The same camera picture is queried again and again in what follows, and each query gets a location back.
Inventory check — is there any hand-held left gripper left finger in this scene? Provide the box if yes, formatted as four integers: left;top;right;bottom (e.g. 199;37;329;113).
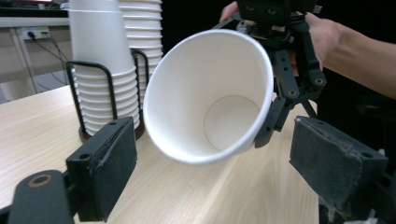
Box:
65;116;138;223

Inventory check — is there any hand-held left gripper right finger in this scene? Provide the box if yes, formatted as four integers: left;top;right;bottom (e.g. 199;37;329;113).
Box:
289;115;390;222

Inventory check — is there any black wire cup holder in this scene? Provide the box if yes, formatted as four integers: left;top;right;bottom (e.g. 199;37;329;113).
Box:
65;48;150;144

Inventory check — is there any white paper cup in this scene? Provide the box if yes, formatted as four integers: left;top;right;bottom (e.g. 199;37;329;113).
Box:
142;28;276;165

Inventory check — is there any tall stack of white cups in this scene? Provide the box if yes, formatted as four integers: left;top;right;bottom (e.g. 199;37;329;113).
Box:
118;0;163;110

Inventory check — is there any short stack of white cups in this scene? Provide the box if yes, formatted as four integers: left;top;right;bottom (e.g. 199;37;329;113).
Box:
68;0;141;136

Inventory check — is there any white power strip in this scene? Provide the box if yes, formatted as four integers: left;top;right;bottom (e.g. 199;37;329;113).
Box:
20;27;50;41

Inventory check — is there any thin black power cable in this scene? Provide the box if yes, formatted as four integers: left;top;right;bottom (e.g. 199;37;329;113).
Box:
27;31;69;85

